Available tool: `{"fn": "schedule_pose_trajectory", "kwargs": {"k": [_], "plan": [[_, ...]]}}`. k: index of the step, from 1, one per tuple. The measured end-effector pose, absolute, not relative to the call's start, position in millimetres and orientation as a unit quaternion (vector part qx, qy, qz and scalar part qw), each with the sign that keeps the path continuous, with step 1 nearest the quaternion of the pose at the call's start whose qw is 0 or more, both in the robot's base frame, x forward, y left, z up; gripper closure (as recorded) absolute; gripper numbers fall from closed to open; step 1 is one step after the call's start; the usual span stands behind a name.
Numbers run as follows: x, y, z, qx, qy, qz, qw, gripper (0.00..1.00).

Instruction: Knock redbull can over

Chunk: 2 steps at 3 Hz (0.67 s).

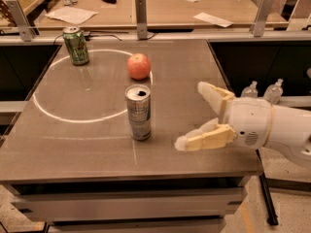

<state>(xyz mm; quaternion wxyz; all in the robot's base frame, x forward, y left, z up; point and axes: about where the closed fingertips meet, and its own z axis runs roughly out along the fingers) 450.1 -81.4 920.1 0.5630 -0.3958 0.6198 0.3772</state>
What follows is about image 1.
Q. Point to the right metal bracket post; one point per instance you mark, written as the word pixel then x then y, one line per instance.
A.
pixel 257 28

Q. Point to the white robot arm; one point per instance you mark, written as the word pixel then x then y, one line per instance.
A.
pixel 289 133

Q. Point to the green soda can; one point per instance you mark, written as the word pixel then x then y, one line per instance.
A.
pixel 75 43

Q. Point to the metal bracket post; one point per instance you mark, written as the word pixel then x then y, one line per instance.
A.
pixel 141 19
pixel 257 28
pixel 25 30

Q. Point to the wooden back desk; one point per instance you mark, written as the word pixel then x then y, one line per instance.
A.
pixel 160 14

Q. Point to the white paper sheet right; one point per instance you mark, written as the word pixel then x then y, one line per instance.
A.
pixel 212 20

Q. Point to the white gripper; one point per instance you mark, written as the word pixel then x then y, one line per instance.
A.
pixel 249 121

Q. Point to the clear plastic bottle right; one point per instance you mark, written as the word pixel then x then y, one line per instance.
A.
pixel 274 92

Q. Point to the white table drawer base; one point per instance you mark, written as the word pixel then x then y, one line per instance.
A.
pixel 190 205

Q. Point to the red apple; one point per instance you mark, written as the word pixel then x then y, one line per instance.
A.
pixel 138 66

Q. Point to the clear plastic bottle left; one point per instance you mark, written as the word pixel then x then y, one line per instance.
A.
pixel 250 91

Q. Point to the silver blue redbull can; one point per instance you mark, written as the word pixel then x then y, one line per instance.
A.
pixel 138 100

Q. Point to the middle metal bracket post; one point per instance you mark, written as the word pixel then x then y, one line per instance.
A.
pixel 141 19

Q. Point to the left metal bracket post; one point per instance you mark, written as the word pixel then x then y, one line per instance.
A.
pixel 25 30

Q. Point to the white paper sheet left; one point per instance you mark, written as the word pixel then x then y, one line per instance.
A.
pixel 72 15

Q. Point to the clear plastic bottle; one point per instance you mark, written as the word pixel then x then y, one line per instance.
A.
pixel 274 92
pixel 250 91

